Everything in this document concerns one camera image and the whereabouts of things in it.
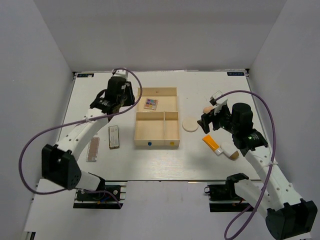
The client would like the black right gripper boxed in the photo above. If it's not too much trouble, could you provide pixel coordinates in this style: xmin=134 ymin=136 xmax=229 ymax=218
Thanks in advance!
xmin=197 ymin=103 xmax=239 ymax=135

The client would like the beige makeup sponge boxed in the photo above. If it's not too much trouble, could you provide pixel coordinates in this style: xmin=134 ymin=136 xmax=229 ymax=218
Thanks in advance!
xmin=202 ymin=106 xmax=214 ymax=114

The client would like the round cream powder puff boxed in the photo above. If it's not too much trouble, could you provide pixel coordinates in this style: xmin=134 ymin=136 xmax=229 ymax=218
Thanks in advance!
xmin=182 ymin=116 xmax=199 ymax=133

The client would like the orange cosmetic tube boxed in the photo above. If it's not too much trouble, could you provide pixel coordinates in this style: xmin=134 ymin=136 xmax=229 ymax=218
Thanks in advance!
xmin=202 ymin=134 xmax=223 ymax=156

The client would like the glitter eyeshadow palette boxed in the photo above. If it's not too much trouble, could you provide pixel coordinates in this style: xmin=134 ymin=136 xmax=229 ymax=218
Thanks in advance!
xmin=143 ymin=98 xmax=159 ymax=111

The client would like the white bottle with cork cap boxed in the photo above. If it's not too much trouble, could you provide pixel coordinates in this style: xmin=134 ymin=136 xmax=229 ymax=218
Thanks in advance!
xmin=220 ymin=142 xmax=240 ymax=160

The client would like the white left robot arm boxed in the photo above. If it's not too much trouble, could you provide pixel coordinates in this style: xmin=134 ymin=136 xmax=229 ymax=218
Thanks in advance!
xmin=41 ymin=73 xmax=135 ymax=200

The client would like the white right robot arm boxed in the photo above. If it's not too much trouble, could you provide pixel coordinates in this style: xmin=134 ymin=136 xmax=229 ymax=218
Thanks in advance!
xmin=197 ymin=91 xmax=318 ymax=240

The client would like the cream wooden organizer box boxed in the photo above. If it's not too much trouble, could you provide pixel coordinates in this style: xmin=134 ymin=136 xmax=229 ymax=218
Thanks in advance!
xmin=134 ymin=87 xmax=180 ymax=149

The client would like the left table corner label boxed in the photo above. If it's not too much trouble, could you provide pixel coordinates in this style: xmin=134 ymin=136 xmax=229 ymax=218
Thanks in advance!
xmin=76 ymin=73 xmax=95 ymax=78

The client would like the dark table corner label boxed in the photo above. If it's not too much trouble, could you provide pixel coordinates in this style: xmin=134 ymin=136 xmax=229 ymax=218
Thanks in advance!
xmin=226 ymin=71 xmax=245 ymax=76

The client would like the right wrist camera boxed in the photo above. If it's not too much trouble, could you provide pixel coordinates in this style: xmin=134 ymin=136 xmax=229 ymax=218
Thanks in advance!
xmin=209 ymin=90 xmax=228 ymax=115

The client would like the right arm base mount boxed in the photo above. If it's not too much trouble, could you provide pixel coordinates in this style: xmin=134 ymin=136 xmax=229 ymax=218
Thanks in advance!
xmin=203 ymin=181 xmax=253 ymax=213

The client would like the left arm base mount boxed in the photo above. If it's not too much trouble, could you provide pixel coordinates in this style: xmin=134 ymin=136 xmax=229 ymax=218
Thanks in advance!
xmin=73 ymin=181 xmax=127 ymax=210

